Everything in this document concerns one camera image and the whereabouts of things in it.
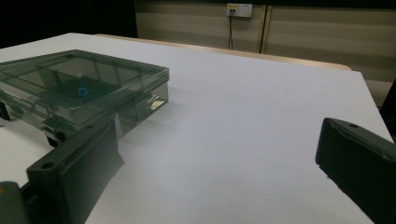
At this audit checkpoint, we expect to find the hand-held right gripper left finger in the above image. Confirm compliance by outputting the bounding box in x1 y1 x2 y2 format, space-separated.
26 119 125 224

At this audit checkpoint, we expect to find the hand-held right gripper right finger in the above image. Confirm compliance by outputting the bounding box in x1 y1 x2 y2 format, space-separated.
315 117 396 224

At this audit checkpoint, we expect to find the transparent grey plastic compartment box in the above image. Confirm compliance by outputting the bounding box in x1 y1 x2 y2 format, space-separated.
0 49 171 147

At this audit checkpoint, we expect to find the black curtain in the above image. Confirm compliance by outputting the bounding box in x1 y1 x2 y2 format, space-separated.
378 77 396 135
0 0 138 49

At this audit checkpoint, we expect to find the wooden table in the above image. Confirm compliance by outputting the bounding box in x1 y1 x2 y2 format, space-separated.
95 33 353 72

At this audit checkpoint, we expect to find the black wall socket cable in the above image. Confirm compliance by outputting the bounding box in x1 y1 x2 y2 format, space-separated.
228 15 234 50

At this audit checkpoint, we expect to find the white wall socket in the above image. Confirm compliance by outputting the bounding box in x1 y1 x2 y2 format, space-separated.
226 3 254 19

